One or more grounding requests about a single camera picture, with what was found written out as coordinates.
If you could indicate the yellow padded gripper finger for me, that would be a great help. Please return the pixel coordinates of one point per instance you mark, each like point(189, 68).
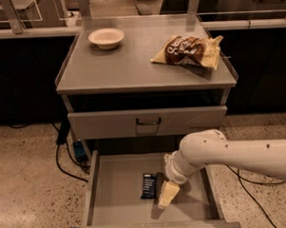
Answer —
point(168, 192)
point(160, 178)

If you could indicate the closed grey top drawer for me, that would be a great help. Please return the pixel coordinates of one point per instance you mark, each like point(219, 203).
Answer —
point(122, 123)

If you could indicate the dark background counter cabinets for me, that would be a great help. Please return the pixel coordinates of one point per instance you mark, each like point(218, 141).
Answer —
point(29, 67)

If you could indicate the blue power adapter box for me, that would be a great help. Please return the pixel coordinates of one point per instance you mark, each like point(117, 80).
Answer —
point(79, 152)

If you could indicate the black drawer handle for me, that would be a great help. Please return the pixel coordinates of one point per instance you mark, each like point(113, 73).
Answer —
point(139, 122)

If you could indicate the open grey middle drawer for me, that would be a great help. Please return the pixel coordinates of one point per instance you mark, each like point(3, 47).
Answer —
point(113, 197)

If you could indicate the grey cabinet counter frame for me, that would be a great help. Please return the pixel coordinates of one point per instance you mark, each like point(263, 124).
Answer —
point(124, 78)

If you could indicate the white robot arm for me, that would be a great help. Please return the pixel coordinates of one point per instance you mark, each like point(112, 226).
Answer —
point(267, 157)

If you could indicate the yellow brown chip bag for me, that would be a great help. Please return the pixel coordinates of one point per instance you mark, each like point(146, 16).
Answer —
point(181, 51)

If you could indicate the dark blue rxbar wrapper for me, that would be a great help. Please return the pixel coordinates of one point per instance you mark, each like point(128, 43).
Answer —
point(149, 186)

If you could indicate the white paper bowl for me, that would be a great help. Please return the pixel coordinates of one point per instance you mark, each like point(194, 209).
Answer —
point(106, 38)

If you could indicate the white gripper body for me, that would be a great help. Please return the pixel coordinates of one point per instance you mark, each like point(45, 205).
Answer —
point(172, 172)

